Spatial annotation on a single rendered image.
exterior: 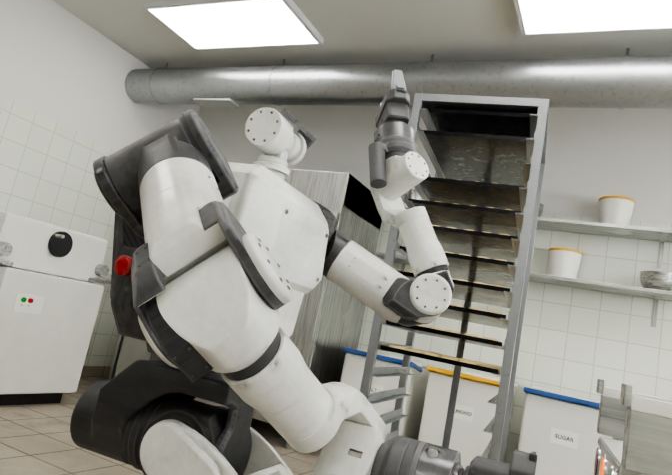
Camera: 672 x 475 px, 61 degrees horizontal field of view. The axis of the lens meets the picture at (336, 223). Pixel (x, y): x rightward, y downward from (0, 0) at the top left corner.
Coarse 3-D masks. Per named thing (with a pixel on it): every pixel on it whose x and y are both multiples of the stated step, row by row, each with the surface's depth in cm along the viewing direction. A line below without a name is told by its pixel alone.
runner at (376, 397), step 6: (390, 390) 225; (396, 390) 236; (402, 390) 247; (372, 396) 201; (378, 396) 209; (384, 396) 217; (390, 396) 227; (396, 396) 232; (402, 396) 237; (372, 402) 196; (378, 402) 200
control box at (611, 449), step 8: (600, 440) 69; (608, 440) 68; (616, 440) 70; (600, 448) 67; (608, 448) 61; (616, 448) 62; (600, 456) 67; (608, 456) 59; (616, 456) 55; (600, 464) 65; (608, 464) 58; (616, 464) 52; (616, 472) 51; (624, 472) 50; (632, 472) 50
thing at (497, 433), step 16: (544, 112) 199; (544, 128) 197; (528, 192) 194; (528, 208) 193; (528, 224) 192; (528, 240) 190; (512, 304) 187; (512, 320) 186; (512, 336) 185; (512, 352) 184; (496, 416) 181; (496, 432) 180; (496, 448) 179
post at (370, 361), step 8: (416, 96) 216; (416, 104) 215; (416, 112) 214; (416, 120) 213; (416, 136) 214; (392, 232) 206; (392, 240) 205; (392, 248) 205; (392, 256) 204; (392, 264) 205; (376, 320) 200; (376, 328) 200; (376, 336) 199; (368, 344) 199; (376, 344) 199; (368, 352) 199; (376, 352) 200; (368, 360) 198; (368, 368) 197; (368, 376) 197; (368, 384) 196; (368, 392) 196
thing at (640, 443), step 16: (624, 384) 49; (624, 400) 48; (640, 400) 47; (656, 400) 47; (640, 416) 47; (656, 416) 47; (624, 432) 49; (640, 432) 47; (656, 432) 47; (624, 448) 48; (640, 448) 47; (656, 448) 46; (624, 464) 47; (640, 464) 46; (656, 464) 46
